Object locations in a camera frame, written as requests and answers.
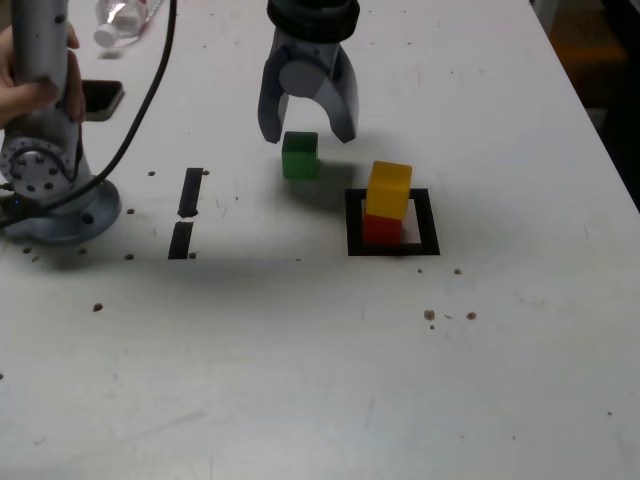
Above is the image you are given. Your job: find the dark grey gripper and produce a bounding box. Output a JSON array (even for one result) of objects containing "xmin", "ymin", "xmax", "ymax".
[{"xmin": 257, "ymin": 28, "xmax": 361, "ymax": 146}]

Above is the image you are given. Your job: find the green cube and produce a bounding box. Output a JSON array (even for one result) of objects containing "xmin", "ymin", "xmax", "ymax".
[{"xmin": 280, "ymin": 130, "xmax": 320, "ymax": 181}]

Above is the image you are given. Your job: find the yellow cube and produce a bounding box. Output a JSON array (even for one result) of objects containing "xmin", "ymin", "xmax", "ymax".
[{"xmin": 365, "ymin": 160, "xmax": 415, "ymax": 221}]

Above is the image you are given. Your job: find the red cube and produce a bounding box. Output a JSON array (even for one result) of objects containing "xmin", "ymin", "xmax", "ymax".
[{"xmin": 362, "ymin": 213, "xmax": 403, "ymax": 246}]

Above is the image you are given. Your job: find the black tape square outline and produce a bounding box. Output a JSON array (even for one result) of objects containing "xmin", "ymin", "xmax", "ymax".
[{"xmin": 344, "ymin": 187, "xmax": 442, "ymax": 257}]

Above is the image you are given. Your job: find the person's hand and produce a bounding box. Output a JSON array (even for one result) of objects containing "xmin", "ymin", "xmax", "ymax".
[{"xmin": 0, "ymin": 21, "xmax": 87, "ymax": 132}]

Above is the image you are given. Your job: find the black tape strip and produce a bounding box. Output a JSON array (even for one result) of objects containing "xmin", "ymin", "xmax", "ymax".
[{"xmin": 167, "ymin": 167, "xmax": 205, "ymax": 261}]

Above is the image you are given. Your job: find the clear plastic bottle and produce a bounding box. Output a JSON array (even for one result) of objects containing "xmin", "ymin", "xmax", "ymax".
[{"xmin": 93, "ymin": 0, "xmax": 165, "ymax": 50}]

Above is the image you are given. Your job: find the black phone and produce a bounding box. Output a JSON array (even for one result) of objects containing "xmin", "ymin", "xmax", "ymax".
[{"xmin": 80, "ymin": 79, "xmax": 125, "ymax": 123}]

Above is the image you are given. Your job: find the black cable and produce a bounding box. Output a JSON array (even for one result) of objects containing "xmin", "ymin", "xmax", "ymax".
[{"xmin": 0, "ymin": 0, "xmax": 179, "ymax": 229}]

